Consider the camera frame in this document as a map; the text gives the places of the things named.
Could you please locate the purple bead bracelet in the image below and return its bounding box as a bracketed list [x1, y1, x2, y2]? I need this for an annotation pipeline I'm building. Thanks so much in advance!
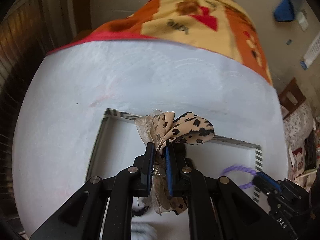
[221, 164, 258, 190]

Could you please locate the wooden chair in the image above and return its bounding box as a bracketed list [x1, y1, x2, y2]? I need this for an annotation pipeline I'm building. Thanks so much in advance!
[278, 77, 306, 119]

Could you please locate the floral fabric bundle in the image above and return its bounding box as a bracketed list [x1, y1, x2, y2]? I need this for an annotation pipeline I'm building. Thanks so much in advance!
[283, 101, 313, 180]

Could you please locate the leopard print hair bow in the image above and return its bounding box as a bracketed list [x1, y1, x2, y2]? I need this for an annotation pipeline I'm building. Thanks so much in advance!
[135, 111, 215, 215]

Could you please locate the wall calendar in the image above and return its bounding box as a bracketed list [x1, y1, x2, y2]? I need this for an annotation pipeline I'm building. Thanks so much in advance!
[300, 32, 320, 70]

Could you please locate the striped shallow box tray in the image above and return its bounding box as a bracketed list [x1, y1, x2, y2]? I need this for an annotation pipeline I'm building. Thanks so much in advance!
[85, 108, 264, 204]

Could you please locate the orange yellow patterned blanket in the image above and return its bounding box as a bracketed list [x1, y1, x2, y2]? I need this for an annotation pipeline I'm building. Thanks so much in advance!
[60, 0, 273, 85]

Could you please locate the black hair scrunchie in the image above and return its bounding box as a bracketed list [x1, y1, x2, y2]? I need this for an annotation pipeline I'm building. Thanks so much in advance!
[132, 197, 151, 217]

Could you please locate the light blue fluffy headband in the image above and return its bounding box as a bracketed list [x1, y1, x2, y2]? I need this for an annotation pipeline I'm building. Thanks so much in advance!
[131, 223, 157, 240]

